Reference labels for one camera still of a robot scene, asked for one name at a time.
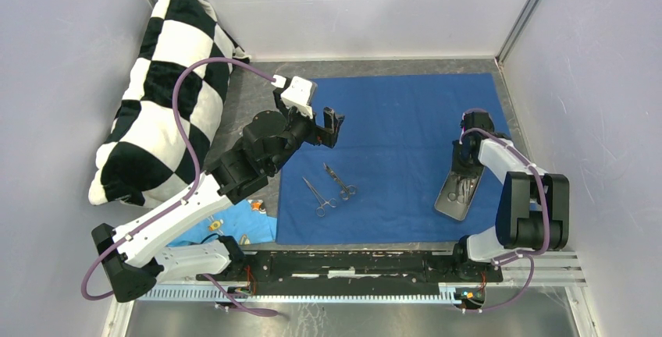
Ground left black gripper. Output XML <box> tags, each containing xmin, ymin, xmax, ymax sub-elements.
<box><xmin>268</xmin><ymin>89</ymin><xmax>344</xmax><ymax>175</ymax></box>

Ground metal instrument tray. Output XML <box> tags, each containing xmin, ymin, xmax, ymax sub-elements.
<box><xmin>433</xmin><ymin>170</ymin><xmax>483</xmax><ymax>222</ymax></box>

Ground aluminium frame rail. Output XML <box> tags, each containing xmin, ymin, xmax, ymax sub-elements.
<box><xmin>214</xmin><ymin>250</ymin><xmax>587</xmax><ymax>293</ymax></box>

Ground steel ring-handled hemostat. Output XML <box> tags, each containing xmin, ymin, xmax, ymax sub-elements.
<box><xmin>303</xmin><ymin>177</ymin><xmax>338</xmax><ymax>218</ymax></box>

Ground black white checkered pillow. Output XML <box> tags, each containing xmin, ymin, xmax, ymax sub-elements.
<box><xmin>88</xmin><ymin>0</ymin><xmax>250</xmax><ymax>208</ymax></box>

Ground purple cable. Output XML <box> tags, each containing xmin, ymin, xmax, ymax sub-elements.
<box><xmin>459</xmin><ymin>108</ymin><xmax>550</xmax><ymax>314</ymax></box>
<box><xmin>80</xmin><ymin>57</ymin><xmax>280</xmax><ymax>318</ymax></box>

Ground white slotted cable duct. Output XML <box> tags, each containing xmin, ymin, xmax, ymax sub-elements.
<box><xmin>139</xmin><ymin>285</ymin><xmax>479</xmax><ymax>305</ymax></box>

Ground steel surgical scissors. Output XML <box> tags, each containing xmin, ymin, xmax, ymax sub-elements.
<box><xmin>323</xmin><ymin>163</ymin><xmax>358</xmax><ymax>200</ymax></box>

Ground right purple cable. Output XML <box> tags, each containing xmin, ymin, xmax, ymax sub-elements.
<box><xmin>459</xmin><ymin>108</ymin><xmax>550</xmax><ymax>314</ymax></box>

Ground light blue patterned cloth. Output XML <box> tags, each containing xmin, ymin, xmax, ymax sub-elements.
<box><xmin>167</xmin><ymin>200</ymin><xmax>277</xmax><ymax>247</ymax></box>

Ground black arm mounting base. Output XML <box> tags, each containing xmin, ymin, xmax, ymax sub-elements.
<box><xmin>216</xmin><ymin>250</ymin><xmax>504</xmax><ymax>296</ymax></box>

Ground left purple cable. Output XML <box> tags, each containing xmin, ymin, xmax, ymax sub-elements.
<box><xmin>80</xmin><ymin>57</ymin><xmax>280</xmax><ymax>318</ymax></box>

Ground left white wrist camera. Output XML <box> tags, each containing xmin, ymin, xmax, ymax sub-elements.
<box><xmin>272</xmin><ymin>75</ymin><xmax>318</xmax><ymax>119</ymax></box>

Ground blue surgical drape cloth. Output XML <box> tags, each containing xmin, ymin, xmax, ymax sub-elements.
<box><xmin>276</xmin><ymin>73</ymin><xmax>508</xmax><ymax>245</ymax></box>

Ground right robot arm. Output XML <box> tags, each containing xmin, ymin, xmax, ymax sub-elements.
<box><xmin>435</xmin><ymin>110</ymin><xmax>570</xmax><ymax>281</ymax></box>

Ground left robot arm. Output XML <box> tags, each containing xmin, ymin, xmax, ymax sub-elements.
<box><xmin>91</xmin><ymin>107</ymin><xmax>344</xmax><ymax>303</ymax></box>

